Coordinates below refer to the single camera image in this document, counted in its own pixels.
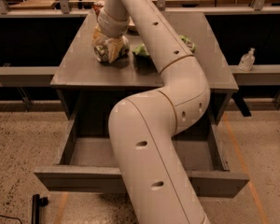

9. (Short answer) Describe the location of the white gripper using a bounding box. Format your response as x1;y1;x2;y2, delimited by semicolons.
91;8;130;63

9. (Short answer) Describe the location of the crushed green 7up can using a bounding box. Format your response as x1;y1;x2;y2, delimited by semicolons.
94;36;130;63

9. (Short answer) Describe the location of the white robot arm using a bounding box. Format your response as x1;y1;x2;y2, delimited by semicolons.
98;0;210;224

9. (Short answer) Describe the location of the orange soda can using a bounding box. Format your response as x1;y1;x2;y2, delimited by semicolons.
92;1;105;15

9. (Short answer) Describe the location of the open grey top drawer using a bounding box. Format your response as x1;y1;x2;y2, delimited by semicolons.
35;92;249;198

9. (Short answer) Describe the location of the white paper bowl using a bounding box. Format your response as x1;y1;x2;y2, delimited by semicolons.
128;20;137;33

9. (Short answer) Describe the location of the green chip bag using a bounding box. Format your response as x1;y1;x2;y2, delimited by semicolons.
132;35;196;58

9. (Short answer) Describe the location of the grey cabinet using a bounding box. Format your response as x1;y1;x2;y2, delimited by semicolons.
51;13;238;134

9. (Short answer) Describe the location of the clear sanitizer pump bottle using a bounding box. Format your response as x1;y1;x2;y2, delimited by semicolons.
238;48;255;72

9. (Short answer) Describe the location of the black floor stand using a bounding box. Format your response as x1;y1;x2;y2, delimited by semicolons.
31;194;49;224

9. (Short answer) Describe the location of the black floor cable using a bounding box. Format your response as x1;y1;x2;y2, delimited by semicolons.
0;206;24;224

